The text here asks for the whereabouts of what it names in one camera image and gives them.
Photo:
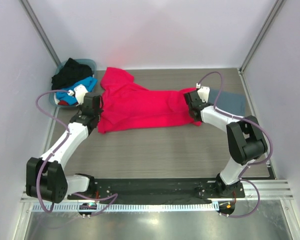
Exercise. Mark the teal plastic laundry basket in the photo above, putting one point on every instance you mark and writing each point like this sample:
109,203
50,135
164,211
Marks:
84,61

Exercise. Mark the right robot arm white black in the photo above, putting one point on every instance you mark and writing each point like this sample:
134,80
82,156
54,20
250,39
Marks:
246,141

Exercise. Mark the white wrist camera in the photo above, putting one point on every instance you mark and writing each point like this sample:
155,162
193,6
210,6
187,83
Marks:
203,92
76,95

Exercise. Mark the red garment in basket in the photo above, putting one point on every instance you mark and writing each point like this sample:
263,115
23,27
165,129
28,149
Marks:
66,104

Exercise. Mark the white slotted cable duct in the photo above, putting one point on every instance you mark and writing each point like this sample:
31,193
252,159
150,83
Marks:
113,208

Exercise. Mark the aluminium front rail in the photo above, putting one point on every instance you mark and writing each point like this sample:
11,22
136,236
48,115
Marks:
265,189

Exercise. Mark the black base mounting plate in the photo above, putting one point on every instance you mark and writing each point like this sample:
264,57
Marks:
158,188

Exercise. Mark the black t shirt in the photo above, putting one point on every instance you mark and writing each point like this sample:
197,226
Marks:
71,73

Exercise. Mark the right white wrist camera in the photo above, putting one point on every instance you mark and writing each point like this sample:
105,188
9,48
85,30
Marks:
203,92

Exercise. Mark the grey blue t shirt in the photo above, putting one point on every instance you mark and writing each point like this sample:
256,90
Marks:
232,103

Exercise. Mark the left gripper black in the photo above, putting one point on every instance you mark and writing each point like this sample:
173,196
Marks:
80,107

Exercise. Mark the right aluminium frame post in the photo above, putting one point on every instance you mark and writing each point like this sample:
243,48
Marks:
270,18

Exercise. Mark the white garment in basket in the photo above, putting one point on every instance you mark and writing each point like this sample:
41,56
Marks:
56,101

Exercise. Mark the left aluminium frame post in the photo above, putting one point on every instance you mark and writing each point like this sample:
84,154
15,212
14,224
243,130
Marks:
40,30

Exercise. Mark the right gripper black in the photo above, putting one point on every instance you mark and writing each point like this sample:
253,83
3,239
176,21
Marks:
204,102

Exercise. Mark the aluminium frame post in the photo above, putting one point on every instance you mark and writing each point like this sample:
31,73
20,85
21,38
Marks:
40,30
270,18

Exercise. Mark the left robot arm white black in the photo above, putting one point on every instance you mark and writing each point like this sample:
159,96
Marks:
45,176

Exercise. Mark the bright blue t shirt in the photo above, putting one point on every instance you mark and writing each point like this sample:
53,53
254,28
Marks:
88,82

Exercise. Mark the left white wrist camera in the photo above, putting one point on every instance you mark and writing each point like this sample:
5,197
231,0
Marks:
76,95

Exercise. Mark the pink red t shirt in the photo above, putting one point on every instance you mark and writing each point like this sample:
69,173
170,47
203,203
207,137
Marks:
127,105

